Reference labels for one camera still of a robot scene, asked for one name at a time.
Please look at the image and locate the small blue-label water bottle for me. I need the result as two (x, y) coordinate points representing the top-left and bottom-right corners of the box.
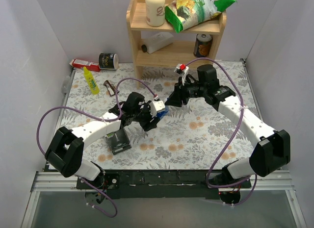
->
(157, 98), (169, 119)

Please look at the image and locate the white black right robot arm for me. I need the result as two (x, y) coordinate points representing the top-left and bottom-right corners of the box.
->
(165, 64), (290, 188)

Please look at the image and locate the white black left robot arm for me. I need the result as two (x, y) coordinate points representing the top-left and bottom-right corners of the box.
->
(45, 92), (165, 189)

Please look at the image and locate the lying white bottle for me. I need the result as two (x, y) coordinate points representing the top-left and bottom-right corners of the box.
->
(141, 32), (174, 54)

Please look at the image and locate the yellow squeeze bottle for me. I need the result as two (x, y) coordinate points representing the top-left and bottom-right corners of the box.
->
(83, 67), (100, 95)

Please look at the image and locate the cream lotion bottle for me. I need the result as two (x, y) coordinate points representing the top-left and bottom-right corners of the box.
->
(145, 0), (165, 27)

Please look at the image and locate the black green razor box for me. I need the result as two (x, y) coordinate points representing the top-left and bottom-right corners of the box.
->
(106, 128), (131, 155)

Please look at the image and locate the wooden two-tier shelf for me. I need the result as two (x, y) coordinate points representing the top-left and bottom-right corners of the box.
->
(126, 0), (227, 79)

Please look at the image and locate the floral table cloth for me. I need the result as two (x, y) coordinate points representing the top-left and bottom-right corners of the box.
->
(61, 63), (253, 170)

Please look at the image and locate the dark tin can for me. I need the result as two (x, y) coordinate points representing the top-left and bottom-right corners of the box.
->
(193, 34), (212, 58)

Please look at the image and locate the brown chocolate bar wrapper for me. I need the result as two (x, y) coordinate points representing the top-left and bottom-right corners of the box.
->
(104, 80), (120, 97)

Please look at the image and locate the black white paper cup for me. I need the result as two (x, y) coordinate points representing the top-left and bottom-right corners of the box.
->
(98, 53), (119, 70)

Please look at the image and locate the red white toothpaste box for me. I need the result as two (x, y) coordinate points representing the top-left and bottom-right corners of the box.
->
(69, 59), (101, 72)

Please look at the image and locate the green chips bag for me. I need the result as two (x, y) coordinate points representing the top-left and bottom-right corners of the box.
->
(165, 0), (236, 33)

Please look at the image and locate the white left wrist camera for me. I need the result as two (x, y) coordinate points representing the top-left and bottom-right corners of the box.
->
(149, 101), (165, 116)

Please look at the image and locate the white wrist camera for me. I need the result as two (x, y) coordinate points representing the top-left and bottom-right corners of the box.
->
(149, 101), (165, 116)
(174, 64), (189, 86)

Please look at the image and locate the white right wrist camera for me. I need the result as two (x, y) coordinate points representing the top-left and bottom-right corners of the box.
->
(174, 64), (189, 86)

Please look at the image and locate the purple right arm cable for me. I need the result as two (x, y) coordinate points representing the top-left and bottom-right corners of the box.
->
(183, 57), (258, 205)

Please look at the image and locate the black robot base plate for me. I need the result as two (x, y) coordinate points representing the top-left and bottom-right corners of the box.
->
(78, 169), (256, 206)

